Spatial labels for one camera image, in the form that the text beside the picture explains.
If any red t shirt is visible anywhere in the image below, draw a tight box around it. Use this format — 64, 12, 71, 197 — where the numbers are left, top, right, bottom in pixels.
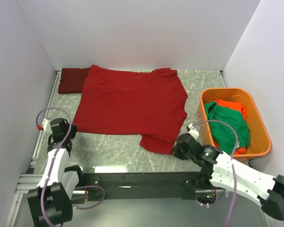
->
73, 65, 187, 155

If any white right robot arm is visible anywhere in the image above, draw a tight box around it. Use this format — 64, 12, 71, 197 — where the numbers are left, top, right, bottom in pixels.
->
172, 133, 284, 221

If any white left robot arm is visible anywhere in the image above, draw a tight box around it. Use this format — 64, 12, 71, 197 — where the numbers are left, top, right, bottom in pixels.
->
27, 118, 85, 227

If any green t shirt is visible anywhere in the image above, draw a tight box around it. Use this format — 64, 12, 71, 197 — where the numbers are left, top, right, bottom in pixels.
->
204, 101, 250, 155

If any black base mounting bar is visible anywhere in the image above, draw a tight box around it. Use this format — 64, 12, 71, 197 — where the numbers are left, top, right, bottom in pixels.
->
79, 172, 213, 200

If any folded dark red shirt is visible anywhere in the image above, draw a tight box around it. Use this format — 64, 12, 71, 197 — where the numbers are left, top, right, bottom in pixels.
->
58, 68, 90, 94

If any orange t shirt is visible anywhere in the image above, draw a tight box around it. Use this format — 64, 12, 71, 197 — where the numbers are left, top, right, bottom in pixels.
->
215, 99, 247, 155

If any orange plastic tub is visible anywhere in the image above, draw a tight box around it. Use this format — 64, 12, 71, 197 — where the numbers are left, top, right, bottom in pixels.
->
196, 87, 271, 162

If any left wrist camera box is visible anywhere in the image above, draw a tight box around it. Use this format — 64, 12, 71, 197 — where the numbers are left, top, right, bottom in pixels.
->
37, 118, 52, 133

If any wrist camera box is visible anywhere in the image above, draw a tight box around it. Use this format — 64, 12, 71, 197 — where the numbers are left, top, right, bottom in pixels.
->
37, 118, 52, 133
186, 124, 199, 140

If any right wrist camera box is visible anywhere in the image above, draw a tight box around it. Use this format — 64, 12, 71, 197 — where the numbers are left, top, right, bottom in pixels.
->
186, 124, 199, 140

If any aluminium frame rail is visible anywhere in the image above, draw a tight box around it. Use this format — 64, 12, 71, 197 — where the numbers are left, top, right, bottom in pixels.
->
3, 70, 62, 227

